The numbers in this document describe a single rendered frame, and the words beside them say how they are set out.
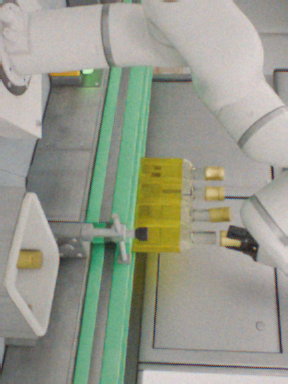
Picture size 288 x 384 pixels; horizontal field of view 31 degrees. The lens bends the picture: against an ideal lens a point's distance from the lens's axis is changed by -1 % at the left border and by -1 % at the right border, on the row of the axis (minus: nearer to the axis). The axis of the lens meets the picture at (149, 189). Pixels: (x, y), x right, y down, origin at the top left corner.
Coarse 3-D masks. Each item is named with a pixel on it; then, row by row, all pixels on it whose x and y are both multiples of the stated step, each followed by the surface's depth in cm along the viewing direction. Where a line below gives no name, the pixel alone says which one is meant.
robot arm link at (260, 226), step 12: (252, 204) 72; (240, 216) 74; (252, 216) 71; (264, 216) 70; (252, 228) 71; (264, 228) 70; (276, 228) 70; (264, 240) 71; (276, 240) 71; (276, 252) 72
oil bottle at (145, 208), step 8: (136, 200) 116; (144, 200) 116; (152, 200) 116; (160, 200) 116; (168, 200) 116; (176, 200) 116; (184, 200) 116; (136, 208) 115; (144, 208) 115; (152, 208) 115; (160, 208) 115; (168, 208) 115; (176, 208) 115; (184, 208) 114; (192, 208) 115; (136, 216) 114; (144, 216) 114; (152, 216) 114; (160, 216) 114; (168, 216) 114; (176, 216) 113; (184, 216) 113; (192, 216) 115
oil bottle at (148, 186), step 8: (144, 176) 120; (152, 176) 120; (144, 184) 119; (152, 184) 118; (160, 184) 118; (168, 184) 118; (176, 184) 118; (184, 184) 118; (192, 184) 119; (144, 192) 117; (152, 192) 117; (160, 192) 117; (168, 192) 117; (176, 192) 117; (184, 192) 117; (192, 192) 118; (192, 200) 119
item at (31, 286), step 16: (32, 192) 82; (32, 208) 85; (32, 224) 89; (16, 240) 76; (32, 240) 93; (48, 240) 93; (16, 256) 74; (48, 256) 97; (16, 272) 95; (32, 272) 96; (48, 272) 96; (16, 288) 94; (32, 288) 94; (48, 288) 94; (16, 304) 77; (32, 304) 92; (48, 304) 92; (32, 320) 82; (48, 320) 91
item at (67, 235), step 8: (48, 224) 99; (56, 224) 99; (64, 224) 98; (72, 224) 98; (80, 224) 98; (56, 232) 98; (64, 232) 97; (72, 232) 97; (56, 240) 99; (64, 240) 99; (72, 240) 98; (80, 240) 99; (64, 248) 100; (72, 248) 100; (80, 248) 101; (88, 248) 104; (64, 256) 104; (72, 256) 104; (80, 256) 103; (88, 256) 104
